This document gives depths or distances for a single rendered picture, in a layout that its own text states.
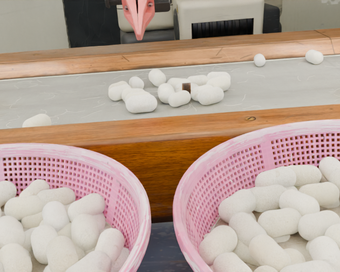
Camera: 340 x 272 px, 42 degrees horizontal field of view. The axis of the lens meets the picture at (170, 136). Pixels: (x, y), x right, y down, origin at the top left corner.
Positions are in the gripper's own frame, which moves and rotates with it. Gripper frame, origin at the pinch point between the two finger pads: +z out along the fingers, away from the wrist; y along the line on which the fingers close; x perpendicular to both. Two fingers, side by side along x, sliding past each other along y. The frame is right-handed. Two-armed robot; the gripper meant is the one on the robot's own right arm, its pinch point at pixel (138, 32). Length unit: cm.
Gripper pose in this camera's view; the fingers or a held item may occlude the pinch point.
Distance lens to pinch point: 64.5
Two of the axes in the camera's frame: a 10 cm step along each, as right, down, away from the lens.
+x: 0.2, 4.5, 8.9
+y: 10.0, -0.6, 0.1
